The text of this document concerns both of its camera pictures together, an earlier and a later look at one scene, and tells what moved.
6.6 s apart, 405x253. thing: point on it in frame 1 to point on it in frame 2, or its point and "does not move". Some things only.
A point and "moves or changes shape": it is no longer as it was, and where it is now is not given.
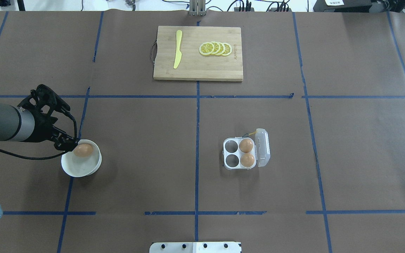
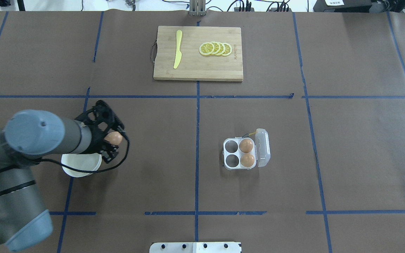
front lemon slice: (206, 48) does not move
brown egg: (83, 150) moves or changes shape
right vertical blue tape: (326, 229) does not move
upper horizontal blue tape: (218, 96) does not move
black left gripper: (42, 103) to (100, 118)
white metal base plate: (195, 247) does not move
